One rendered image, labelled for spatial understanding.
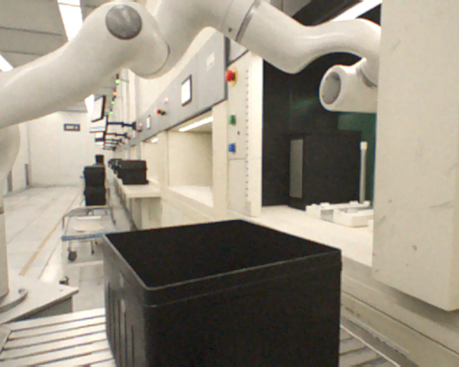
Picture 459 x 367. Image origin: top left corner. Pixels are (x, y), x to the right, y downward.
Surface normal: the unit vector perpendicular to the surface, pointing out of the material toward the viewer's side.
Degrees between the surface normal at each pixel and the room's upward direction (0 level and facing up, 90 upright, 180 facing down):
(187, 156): 90
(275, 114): 90
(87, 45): 104
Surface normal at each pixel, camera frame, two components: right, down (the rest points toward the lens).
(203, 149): 0.37, 0.07
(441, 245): -0.93, 0.04
